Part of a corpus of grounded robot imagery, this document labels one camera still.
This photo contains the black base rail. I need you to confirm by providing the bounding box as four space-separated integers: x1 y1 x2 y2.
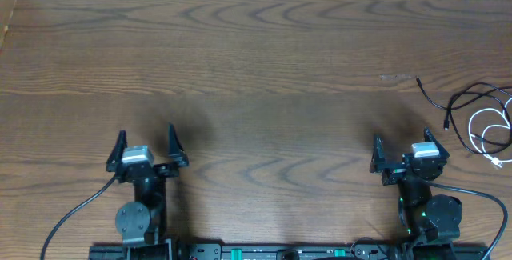
88 238 490 260

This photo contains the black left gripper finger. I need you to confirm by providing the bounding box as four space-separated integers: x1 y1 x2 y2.
106 130 127 172
168 123 189 168

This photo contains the long black USB cable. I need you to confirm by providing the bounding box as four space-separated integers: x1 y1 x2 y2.
442 82 512 156

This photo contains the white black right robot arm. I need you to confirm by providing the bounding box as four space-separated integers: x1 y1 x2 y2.
173 128 462 260

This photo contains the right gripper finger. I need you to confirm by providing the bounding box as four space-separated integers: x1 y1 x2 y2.
370 134 386 173
423 126 450 158

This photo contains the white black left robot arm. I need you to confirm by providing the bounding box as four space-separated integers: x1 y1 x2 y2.
106 130 188 260

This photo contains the short black USB cable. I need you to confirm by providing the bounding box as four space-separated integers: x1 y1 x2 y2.
414 75 512 111

